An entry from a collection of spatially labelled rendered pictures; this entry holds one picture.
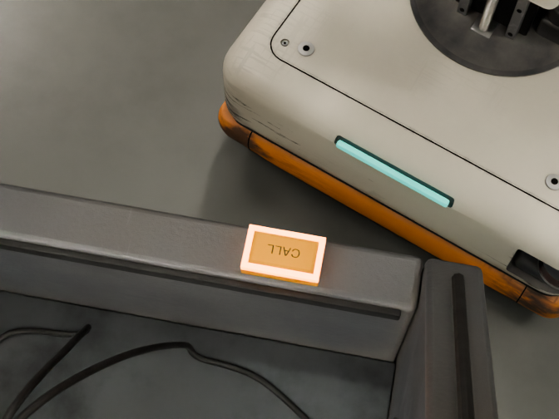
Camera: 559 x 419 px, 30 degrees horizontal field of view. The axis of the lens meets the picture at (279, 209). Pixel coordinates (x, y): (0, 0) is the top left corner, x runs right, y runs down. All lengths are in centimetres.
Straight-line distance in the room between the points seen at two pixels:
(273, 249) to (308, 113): 85
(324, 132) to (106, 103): 47
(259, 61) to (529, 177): 42
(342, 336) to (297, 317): 4
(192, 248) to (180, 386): 14
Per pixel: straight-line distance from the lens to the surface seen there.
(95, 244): 69
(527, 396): 167
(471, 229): 151
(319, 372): 78
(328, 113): 149
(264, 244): 66
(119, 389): 78
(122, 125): 181
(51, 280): 76
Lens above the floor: 158
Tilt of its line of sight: 67 degrees down
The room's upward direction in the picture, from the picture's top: 1 degrees clockwise
